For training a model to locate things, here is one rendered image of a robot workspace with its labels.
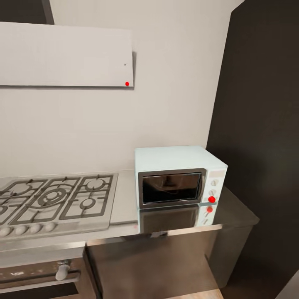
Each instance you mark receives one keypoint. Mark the fridge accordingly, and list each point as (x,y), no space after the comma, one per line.
(255,131)

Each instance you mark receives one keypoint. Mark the microwave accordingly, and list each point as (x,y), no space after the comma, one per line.
(171,176)

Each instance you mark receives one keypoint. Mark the oven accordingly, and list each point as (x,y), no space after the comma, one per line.
(56,274)

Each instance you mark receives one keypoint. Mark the burner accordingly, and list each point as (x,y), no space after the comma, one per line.
(40,207)

